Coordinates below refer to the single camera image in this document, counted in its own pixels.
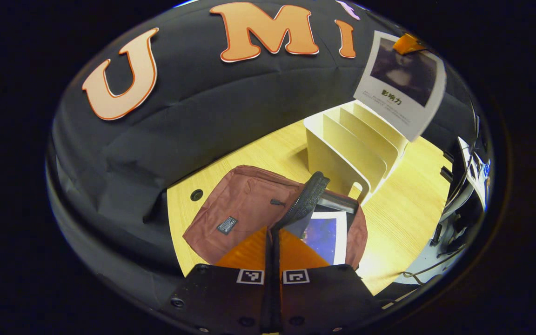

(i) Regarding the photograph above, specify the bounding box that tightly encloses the grey and white book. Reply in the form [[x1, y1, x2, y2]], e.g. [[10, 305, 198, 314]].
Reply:
[[353, 30, 448, 142]]

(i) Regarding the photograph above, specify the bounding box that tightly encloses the black backdrop cloth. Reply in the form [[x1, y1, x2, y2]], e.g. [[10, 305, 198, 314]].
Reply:
[[47, 0, 479, 308]]

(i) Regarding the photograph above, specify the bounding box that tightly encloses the white bookshelf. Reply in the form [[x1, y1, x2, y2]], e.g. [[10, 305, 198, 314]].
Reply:
[[303, 100, 409, 205]]

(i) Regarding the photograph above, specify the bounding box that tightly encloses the maroon schoolbag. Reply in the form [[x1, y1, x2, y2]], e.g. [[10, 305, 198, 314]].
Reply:
[[183, 164, 369, 271]]

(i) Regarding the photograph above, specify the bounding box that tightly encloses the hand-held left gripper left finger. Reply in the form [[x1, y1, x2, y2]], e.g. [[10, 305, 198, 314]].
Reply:
[[163, 227, 274, 335]]

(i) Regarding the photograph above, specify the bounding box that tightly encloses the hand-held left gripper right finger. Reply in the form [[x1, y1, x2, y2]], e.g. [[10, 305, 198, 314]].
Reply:
[[273, 228, 384, 335]]

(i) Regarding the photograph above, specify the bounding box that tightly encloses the blue book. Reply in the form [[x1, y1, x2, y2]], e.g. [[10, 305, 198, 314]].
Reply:
[[298, 212, 348, 266]]

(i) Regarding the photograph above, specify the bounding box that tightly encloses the black cable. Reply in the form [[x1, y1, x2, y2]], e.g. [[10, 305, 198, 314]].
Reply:
[[402, 256, 462, 285]]

